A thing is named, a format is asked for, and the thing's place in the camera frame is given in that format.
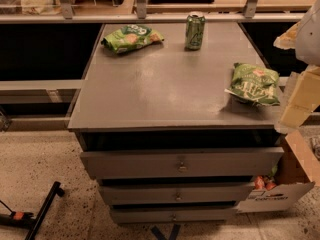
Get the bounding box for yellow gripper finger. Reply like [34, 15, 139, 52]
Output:
[273, 22, 300, 50]
[280, 67, 320, 128]

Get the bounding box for green jalapeno chip bag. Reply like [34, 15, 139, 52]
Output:
[225, 63, 280, 106]

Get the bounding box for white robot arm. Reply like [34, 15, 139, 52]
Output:
[273, 0, 320, 133]

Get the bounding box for green soda can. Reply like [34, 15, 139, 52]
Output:
[185, 11, 205, 50]

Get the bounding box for green chip bag with crackers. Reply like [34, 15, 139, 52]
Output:
[101, 24, 164, 54]

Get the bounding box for cardboard box with snacks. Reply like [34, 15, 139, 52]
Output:
[238, 131, 320, 213]

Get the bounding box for top grey drawer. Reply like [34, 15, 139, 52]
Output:
[80, 147, 283, 179]

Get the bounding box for grey drawer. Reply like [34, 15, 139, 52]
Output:
[99, 182, 253, 205]
[110, 207, 236, 224]
[80, 147, 283, 179]

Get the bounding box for red snack packs in box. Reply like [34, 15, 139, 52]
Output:
[254, 176, 276, 191]

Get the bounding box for grey drawer cabinet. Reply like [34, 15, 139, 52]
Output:
[69, 23, 279, 213]

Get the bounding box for middle grey drawer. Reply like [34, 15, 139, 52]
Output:
[99, 182, 253, 205]

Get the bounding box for bottom grey drawer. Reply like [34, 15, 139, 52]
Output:
[110, 207, 236, 224]

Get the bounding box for black stand with orange clamp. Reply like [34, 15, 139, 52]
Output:
[0, 181, 65, 240]

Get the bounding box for metal shelf rail frame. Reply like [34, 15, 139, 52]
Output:
[0, 0, 318, 24]

